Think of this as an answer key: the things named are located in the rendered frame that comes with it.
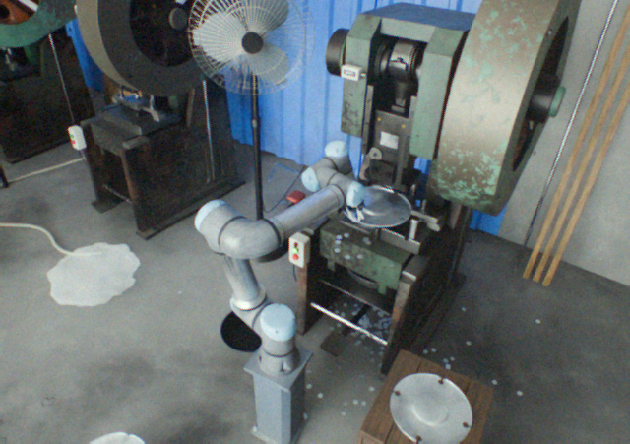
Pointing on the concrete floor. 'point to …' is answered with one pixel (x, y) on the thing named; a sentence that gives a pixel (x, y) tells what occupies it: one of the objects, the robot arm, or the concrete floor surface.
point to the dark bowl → (239, 334)
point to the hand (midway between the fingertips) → (356, 218)
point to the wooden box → (376, 432)
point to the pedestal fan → (275, 60)
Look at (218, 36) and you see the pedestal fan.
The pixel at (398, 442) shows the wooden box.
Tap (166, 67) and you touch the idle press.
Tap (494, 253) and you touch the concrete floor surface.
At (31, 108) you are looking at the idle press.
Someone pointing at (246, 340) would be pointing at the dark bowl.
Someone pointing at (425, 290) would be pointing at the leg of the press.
